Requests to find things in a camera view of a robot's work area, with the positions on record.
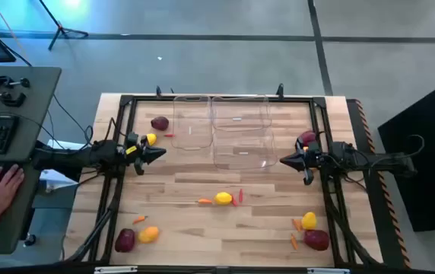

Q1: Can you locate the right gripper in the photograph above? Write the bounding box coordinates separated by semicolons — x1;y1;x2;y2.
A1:
279;140;322;186

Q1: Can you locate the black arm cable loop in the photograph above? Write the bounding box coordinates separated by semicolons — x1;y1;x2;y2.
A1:
390;133;426;161

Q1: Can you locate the wide clear plastic bin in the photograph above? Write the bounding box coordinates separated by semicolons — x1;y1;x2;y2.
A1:
212;127;278;171
211;94;273;132

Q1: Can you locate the black tripod stand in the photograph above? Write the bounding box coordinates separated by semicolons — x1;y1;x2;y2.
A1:
37;0;89;51

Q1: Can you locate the white box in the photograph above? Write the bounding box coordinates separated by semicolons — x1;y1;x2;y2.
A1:
37;139;85;193

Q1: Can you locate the black aluminium rig frame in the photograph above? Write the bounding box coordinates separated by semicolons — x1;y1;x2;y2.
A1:
65;94;386;269

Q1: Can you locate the silver metal bracket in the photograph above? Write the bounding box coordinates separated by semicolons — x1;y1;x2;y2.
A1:
306;267;351;274
94;266;138;274

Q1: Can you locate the orange citrus fruit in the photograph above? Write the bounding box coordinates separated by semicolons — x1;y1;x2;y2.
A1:
138;226;160;244

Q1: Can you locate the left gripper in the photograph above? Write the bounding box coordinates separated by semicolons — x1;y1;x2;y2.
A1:
125;131;167;177

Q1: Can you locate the black computer mouse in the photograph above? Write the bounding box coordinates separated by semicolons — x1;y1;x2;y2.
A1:
0;162;23;183

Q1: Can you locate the person's hand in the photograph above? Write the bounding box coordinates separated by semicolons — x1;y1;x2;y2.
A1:
0;164;25;224

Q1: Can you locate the black draped table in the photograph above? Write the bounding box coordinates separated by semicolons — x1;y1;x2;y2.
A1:
376;73;435;233

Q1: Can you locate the grey desk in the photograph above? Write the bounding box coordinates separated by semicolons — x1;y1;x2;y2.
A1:
0;66;62;255

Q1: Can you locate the black desk cable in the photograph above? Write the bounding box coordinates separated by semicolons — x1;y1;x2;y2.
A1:
46;94;95;151

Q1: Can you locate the black screw clamp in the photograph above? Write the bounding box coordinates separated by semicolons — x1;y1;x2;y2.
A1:
0;72;31;89
0;88;27;108

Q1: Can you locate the narrow clear plastic bin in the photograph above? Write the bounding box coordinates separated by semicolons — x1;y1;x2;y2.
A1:
170;94;214;151

